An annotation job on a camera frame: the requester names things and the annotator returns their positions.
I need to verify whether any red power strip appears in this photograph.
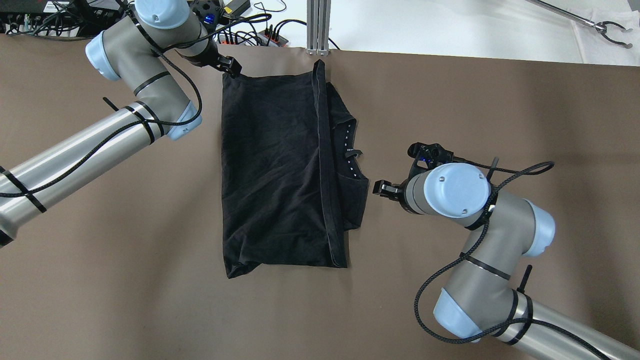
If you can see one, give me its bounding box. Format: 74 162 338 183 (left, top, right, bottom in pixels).
214 27 290 48

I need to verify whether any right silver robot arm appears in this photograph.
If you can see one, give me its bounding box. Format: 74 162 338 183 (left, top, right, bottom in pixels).
372 142 639 360

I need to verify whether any black graphic t-shirt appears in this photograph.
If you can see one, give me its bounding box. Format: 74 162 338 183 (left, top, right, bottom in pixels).
221 60 370 279

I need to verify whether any green handled reacher grabber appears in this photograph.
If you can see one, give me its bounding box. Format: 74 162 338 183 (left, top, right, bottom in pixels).
526 0 633 49

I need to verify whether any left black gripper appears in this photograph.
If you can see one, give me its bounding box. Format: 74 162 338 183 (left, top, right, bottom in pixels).
190 0 242 78

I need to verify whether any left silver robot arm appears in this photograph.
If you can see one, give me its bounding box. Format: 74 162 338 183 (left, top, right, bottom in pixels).
0 0 242 247

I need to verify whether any aluminium frame cage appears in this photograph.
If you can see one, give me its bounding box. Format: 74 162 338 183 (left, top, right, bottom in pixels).
306 0 332 57

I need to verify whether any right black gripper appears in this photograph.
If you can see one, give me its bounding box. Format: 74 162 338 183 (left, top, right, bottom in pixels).
372 142 454 202

